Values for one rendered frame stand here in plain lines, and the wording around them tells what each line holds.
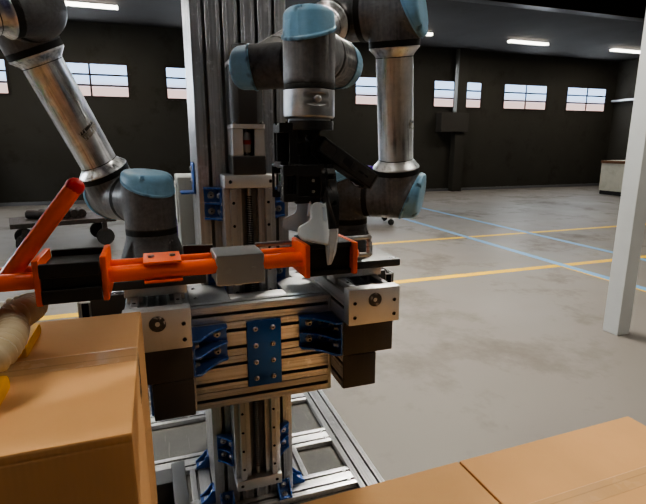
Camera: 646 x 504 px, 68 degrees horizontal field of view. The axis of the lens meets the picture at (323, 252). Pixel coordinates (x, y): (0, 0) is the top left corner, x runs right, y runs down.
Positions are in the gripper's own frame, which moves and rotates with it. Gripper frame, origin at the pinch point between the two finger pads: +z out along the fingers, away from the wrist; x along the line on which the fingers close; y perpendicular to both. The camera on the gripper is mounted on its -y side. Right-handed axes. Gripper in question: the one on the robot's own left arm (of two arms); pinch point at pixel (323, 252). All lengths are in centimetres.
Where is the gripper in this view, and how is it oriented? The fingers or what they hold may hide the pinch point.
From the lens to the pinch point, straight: 75.8
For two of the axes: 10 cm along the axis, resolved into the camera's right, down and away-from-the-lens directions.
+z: 0.0, 9.8, 2.2
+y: -9.4, 0.8, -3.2
